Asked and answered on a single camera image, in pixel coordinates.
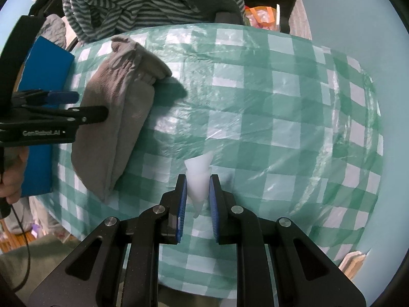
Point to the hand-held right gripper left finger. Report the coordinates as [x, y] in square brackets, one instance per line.
[182, 211]

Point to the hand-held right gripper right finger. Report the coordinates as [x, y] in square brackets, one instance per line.
[213, 211]

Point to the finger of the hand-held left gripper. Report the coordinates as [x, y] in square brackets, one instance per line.
[89, 114]
[64, 96]

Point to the grey pants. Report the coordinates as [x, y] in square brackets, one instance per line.
[121, 102]

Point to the blue cardboard box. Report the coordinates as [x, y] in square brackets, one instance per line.
[44, 67]

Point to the person's left hand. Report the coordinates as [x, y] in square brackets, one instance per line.
[14, 179]

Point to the green checkered tablecloth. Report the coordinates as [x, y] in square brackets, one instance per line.
[255, 118]

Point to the striped grey garment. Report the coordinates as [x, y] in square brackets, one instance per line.
[134, 9]

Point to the person's olive pants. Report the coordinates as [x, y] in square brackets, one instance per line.
[38, 271]

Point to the light wooden board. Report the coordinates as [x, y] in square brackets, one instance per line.
[351, 263]

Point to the orange bag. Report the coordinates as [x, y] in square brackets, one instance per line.
[262, 17]

